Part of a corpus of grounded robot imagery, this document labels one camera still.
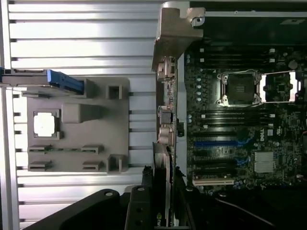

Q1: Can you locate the white expansion slot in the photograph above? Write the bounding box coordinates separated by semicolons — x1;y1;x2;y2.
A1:
192;178;235;187

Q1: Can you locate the blue expansion slot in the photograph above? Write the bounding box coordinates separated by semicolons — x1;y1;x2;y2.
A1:
194;140;238;148

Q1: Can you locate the grey parts rack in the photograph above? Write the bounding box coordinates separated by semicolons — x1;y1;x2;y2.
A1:
21;76;131;173

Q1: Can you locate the silver finned chipset heatsink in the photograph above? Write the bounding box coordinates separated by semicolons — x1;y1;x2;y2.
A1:
254;151;277;173

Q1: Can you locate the green RAM stick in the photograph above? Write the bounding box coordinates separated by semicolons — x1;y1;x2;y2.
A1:
28;146;104;153

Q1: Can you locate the black RAM slot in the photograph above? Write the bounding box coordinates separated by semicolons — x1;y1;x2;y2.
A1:
200;47;276;54
202;108;274;115
201;53;274;59
201;113;276;120
200;57;276;64
203;118;274;124
202;62;274;68
202;123;274;129

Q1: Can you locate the green motherboard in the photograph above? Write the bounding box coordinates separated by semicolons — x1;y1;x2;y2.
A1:
186;40;307;192

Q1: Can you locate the silver CPU chip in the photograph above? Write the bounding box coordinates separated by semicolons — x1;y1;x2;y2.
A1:
33;112;57;138

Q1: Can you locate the silver CPU socket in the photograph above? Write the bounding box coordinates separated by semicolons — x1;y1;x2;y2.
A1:
216;70;262;107

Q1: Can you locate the silver socket cover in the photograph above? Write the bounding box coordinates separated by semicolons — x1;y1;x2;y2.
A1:
261;71;304;104

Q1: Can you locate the black open PC case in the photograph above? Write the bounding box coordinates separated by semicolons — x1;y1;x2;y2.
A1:
152;0;307;230

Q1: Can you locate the thin wire locking lever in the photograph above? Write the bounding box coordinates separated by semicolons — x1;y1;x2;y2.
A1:
224;100;263;108
236;69;261;75

